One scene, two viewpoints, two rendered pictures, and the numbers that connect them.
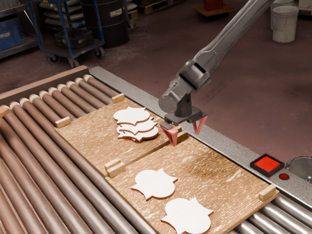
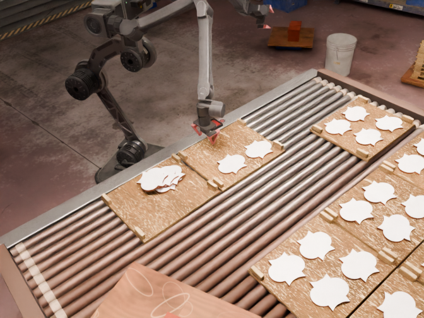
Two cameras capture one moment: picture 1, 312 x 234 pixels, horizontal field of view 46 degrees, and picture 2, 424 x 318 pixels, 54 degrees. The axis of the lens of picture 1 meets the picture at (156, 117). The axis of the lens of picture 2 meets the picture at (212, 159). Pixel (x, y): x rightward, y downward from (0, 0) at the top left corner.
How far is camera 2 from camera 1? 1.92 m
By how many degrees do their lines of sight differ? 74
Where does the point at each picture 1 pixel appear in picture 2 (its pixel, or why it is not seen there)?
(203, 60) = (211, 80)
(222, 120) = not seen: outside the picture
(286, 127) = (21, 193)
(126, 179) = (225, 178)
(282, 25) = not seen: outside the picture
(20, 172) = (207, 252)
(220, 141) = (184, 142)
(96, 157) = (197, 199)
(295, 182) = (227, 118)
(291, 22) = not seen: outside the picture
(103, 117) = (135, 207)
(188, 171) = (219, 151)
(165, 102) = (222, 111)
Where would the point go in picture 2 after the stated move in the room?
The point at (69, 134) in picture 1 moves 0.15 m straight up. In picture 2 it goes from (158, 226) to (153, 201)
